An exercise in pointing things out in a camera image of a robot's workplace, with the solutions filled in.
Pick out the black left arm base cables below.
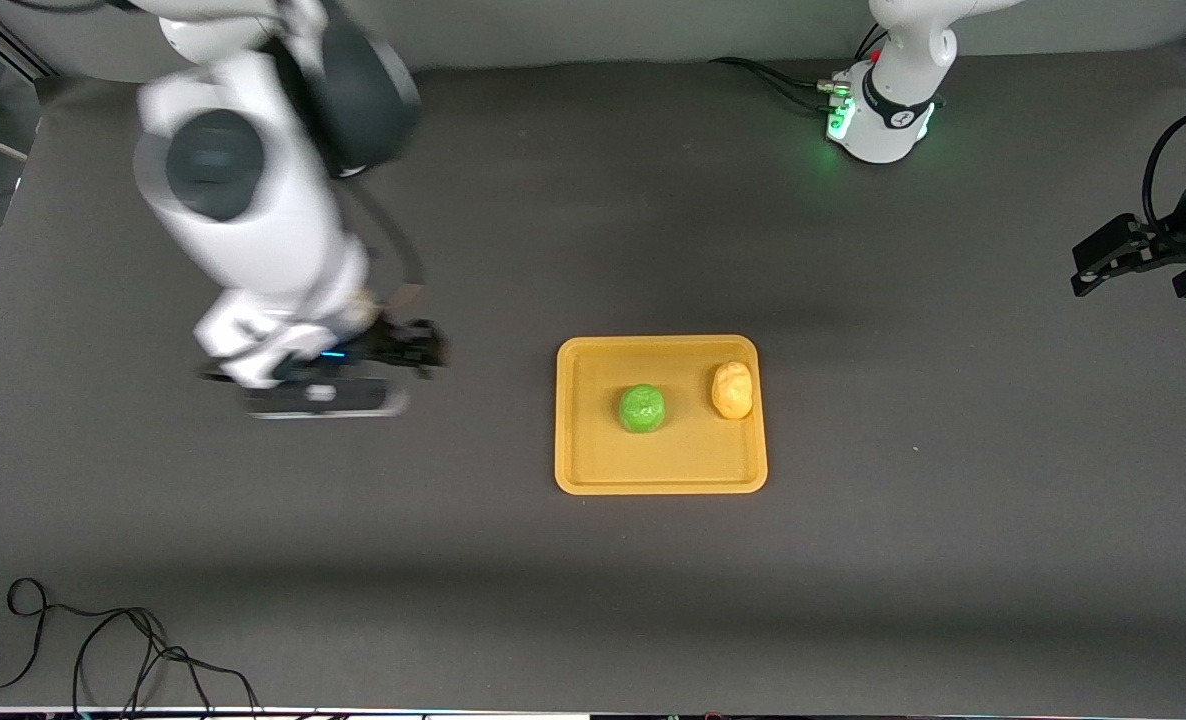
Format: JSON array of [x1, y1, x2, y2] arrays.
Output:
[[710, 20, 889, 111]]

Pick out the yellow plastic tray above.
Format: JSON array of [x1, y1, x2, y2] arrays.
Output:
[[554, 335, 769, 496]]

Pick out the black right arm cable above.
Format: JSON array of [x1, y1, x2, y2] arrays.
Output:
[[353, 180, 426, 303]]

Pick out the yellow potato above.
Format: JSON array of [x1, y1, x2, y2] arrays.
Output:
[[711, 361, 754, 421]]

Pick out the thin black loose cable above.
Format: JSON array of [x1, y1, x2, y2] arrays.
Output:
[[0, 578, 259, 713]]

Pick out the dark grey table mat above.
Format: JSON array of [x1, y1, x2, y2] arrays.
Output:
[[0, 40, 1186, 713]]

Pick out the dark aluminium frame profile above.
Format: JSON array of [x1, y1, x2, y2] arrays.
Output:
[[0, 15, 59, 81]]

